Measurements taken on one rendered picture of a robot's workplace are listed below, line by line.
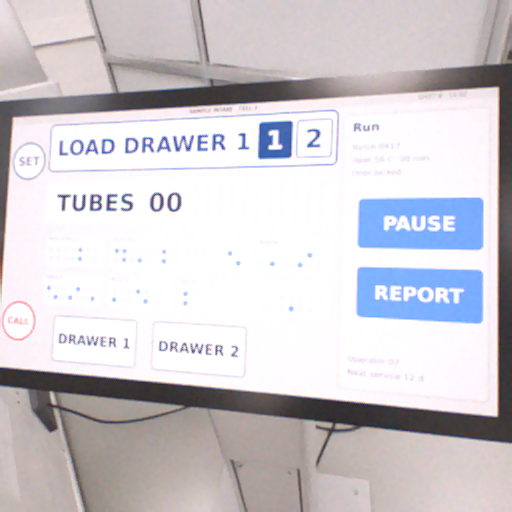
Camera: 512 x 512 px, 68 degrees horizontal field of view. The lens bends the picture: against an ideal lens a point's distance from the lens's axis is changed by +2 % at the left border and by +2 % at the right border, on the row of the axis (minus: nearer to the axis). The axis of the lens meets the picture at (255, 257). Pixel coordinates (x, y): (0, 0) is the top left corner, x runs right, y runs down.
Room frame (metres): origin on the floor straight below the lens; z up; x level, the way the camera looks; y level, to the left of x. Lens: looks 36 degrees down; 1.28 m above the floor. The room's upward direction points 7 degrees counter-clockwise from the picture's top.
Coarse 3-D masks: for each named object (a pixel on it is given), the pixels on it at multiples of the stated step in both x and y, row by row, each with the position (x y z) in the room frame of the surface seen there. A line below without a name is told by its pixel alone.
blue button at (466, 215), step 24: (360, 216) 0.28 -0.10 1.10; (384, 216) 0.28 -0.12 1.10; (408, 216) 0.27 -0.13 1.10; (432, 216) 0.27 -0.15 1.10; (456, 216) 0.26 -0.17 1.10; (480, 216) 0.26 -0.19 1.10; (360, 240) 0.27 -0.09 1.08; (384, 240) 0.26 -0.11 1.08; (408, 240) 0.26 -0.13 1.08; (432, 240) 0.25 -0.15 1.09; (456, 240) 0.25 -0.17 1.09; (480, 240) 0.24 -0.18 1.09
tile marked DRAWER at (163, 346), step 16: (160, 336) 0.26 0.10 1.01; (176, 336) 0.25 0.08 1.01; (192, 336) 0.25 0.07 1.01; (208, 336) 0.24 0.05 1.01; (224, 336) 0.24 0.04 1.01; (240, 336) 0.24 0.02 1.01; (160, 352) 0.25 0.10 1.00; (176, 352) 0.24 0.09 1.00; (192, 352) 0.24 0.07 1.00; (208, 352) 0.24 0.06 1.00; (224, 352) 0.23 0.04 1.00; (240, 352) 0.23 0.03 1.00; (160, 368) 0.24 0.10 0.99; (176, 368) 0.23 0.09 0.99; (192, 368) 0.23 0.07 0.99; (208, 368) 0.23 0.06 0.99; (224, 368) 0.22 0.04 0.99; (240, 368) 0.22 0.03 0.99
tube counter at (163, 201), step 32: (160, 192) 0.34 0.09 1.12; (192, 192) 0.34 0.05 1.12; (224, 192) 0.33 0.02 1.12; (256, 192) 0.32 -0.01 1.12; (288, 192) 0.31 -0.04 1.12; (320, 192) 0.30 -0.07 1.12; (160, 224) 0.32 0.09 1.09; (192, 224) 0.32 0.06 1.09; (224, 224) 0.31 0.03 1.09; (256, 224) 0.30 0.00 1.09; (288, 224) 0.29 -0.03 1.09; (320, 224) 0.29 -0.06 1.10
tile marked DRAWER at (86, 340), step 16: (64, 320) 0.29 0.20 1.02; (80, 320) 0.28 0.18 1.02; (96, 320) 0.28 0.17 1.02; (112, 320) 0.28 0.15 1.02; (128, 320) 0.27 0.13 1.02; (64, 336) 0.28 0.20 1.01; (80, 336) 0.27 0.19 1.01; (96, 336) 0.27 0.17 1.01; (112, 336) 0.27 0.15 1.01; (128, 336) 0.26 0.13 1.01; (64, 352) 0.27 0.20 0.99; (80, 352) 0.26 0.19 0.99; (96, 352) 0.26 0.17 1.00; (112, 352) 0.26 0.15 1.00; (128, 352) 0.25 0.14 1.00; (128, 368) 0.24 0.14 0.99
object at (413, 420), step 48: (96, 96) 0.43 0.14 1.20; (144, 96) 0.41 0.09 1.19; (192, 96) 0.40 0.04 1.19; (240, 96) 0.38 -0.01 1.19; (288, 96) 0.37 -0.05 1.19; (336, 96) 0.36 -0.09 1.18; (0, 144) 0.43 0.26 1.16; (0, 192) 0.39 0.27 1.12; (0, 240) 0.36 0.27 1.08; (0, 288) 0.33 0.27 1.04; (0, 384) 0.26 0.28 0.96; (48, 384) 0.25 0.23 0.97; (96, 384) 0.24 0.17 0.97; (144, 384) 0.23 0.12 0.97; (432, 432) 0.16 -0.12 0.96; (480, 432) 0.15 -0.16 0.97
